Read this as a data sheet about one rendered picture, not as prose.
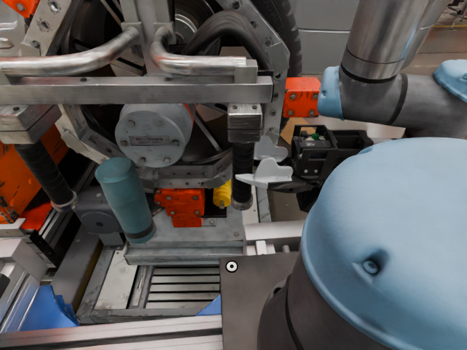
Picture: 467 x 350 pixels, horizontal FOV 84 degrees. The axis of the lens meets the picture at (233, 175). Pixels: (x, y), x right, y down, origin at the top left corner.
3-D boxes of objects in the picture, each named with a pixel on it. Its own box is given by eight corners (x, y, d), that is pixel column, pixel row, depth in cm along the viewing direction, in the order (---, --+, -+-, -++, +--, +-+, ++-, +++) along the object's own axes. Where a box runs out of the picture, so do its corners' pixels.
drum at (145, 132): (200, 117, 68) (195, 63, 59) (192, 171, 53) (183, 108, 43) (146, 118, 68) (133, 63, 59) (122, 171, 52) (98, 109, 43)
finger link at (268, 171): (235, 153, 40) (292, 146, 41) (235, 180, 44) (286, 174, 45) (239, 166, 38) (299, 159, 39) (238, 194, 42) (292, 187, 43)
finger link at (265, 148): (237, 128, 45) (290, 132, 44) (237, 155, 49) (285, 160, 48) (234, 139, 43) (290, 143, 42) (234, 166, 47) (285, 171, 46)
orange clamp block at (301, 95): (276, 103, 67) (311, 103, 67) (281, 119, 61) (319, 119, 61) (280, 76, 62) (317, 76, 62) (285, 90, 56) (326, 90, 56)
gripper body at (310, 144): (290, 123, 43) (361, 123, 43) (283, 162, 49) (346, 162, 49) (299, 151, 37) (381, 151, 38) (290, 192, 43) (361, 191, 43)
